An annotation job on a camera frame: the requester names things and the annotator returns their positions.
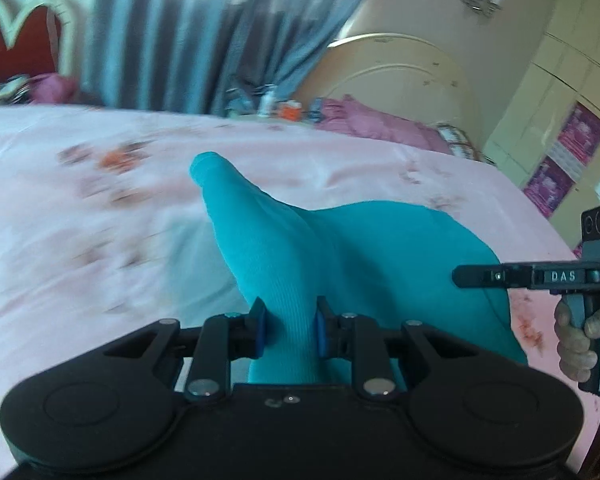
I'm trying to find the teal long-sleeve sweater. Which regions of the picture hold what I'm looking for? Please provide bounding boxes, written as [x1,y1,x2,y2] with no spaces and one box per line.
[190,153,527,385]

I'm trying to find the purple clothes pile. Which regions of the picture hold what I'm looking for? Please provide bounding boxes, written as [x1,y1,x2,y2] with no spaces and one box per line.
[0,73,79,105]

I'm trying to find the person's right hand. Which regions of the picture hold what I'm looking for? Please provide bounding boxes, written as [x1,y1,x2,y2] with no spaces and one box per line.
[554,300,600,382]

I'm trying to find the lower purple poster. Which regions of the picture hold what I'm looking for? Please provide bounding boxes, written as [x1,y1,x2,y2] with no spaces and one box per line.
[522,156,574,219]

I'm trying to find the purple poster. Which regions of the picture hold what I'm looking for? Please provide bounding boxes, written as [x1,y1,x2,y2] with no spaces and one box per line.
[522,156,574,219]
[558,102,600,165]

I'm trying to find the cream wardrobe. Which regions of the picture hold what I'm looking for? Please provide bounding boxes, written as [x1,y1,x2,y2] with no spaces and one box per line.
[483,0,600,248]

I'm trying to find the upper purple poster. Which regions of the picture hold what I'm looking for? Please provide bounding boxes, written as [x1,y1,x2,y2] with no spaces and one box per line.
[558,102,600,165]

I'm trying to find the pink floral bed sheet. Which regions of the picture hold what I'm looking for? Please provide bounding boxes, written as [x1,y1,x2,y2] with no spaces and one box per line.
[0,105,572,478]

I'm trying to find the purple pillow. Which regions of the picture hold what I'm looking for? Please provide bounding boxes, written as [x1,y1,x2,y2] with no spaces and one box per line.
[316,94,451,155]

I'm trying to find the cream round headboard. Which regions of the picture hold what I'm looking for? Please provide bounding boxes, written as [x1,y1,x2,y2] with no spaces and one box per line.
[294,32,483,145]

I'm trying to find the bedside clutter items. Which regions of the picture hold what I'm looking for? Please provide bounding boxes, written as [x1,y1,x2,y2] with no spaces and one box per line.
[225,84,326,124]

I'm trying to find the blue-grey window curtain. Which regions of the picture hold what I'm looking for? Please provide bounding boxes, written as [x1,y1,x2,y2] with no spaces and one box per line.
[81,0,363,115]

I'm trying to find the red heart-shaped headboard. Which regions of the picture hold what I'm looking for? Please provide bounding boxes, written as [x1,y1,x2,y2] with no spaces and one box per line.
[0,0,80,82]

